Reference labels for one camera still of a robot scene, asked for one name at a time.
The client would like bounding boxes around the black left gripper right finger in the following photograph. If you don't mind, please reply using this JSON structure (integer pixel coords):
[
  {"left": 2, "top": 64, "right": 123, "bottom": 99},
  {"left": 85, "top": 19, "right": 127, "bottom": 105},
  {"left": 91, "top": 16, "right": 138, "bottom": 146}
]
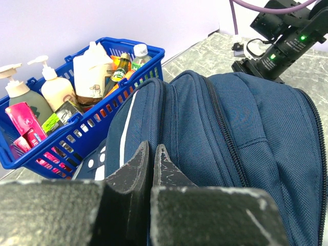
[{"left": 150, "top": 144, "right": 289, "bottom": 245}]

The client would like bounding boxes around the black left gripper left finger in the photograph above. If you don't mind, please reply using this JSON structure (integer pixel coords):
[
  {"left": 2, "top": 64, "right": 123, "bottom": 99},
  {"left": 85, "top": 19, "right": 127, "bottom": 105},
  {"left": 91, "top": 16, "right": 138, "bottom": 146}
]
[{"left": 1, "top": 141, "right": 149, "bottom": 245}]

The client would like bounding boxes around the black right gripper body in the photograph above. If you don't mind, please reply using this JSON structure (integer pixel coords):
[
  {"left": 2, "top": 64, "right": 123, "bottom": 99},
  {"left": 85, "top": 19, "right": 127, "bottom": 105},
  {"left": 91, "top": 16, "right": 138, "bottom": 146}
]
[{"left": 232, "top": 1, "right": 327, "bottom": 83}]

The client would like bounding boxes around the navy blue student backpack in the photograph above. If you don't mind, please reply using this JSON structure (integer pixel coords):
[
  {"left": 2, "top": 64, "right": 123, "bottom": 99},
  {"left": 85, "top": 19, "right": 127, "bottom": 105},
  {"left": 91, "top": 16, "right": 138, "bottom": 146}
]
[{"left": 74, "top": 70, "right": 327, "bottom": 245}]

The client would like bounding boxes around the pink box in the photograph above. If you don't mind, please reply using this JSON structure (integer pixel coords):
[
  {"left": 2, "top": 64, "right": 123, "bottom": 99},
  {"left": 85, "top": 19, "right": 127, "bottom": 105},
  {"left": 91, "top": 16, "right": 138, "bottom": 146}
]
[{"left": 5, "top": 102, "right": 47, "bottom": 153}]

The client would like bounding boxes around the blue plastic shopping basket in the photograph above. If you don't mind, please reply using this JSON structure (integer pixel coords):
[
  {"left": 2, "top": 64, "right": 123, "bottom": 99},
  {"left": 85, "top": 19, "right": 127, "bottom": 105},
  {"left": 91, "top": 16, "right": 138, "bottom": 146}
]
[{"left": 1, "top": 37, "right": 165, "bottom": 179}]

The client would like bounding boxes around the black green box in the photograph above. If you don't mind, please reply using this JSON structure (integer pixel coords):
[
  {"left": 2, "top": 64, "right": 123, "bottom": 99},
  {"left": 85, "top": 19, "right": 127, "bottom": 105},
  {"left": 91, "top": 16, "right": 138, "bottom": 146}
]
[{"left": 42, "top": 101, "right": 83, "bottom": 136}]

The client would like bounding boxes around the cream pump lotion bottle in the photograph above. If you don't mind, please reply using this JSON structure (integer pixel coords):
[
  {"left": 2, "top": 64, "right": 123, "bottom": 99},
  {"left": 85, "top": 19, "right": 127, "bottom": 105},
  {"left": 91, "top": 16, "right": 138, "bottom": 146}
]
[{"left": 27, "top": 55, "right": 77, "bottom": 112}]

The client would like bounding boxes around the grey pump bottle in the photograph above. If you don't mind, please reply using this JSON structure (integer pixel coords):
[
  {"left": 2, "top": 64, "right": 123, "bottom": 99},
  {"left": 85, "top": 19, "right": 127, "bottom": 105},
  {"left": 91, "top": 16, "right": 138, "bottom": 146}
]
[{"left": 1, "top": 63, "right": 53, "bottom": 125}]

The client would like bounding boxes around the beige cloth sack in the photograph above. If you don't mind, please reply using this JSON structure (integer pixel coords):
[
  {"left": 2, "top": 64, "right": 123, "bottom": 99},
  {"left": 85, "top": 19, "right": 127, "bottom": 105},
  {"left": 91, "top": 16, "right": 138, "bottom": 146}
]
[{"left": 73, "top": 42, "right": 114, "bottom": 107}]

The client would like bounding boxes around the green glass bottle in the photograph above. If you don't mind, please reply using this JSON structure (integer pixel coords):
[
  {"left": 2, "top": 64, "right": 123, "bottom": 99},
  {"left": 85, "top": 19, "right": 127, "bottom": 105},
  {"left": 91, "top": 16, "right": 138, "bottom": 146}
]
[{"left": 103, "top": 53, "right": 130, "bottom": 98}]

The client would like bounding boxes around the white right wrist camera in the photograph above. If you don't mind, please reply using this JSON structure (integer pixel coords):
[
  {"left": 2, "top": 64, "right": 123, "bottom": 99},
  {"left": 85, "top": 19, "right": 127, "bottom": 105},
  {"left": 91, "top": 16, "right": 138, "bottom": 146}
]
[{"left": 231, "top": 35, "right": 261, "bottom": 59}]

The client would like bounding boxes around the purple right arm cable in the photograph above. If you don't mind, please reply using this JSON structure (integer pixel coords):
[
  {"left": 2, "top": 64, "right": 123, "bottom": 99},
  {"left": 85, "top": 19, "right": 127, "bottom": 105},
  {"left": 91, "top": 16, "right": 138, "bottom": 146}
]
[{"left": 229, "top": 0, "right": 318, "bottom": 36}]

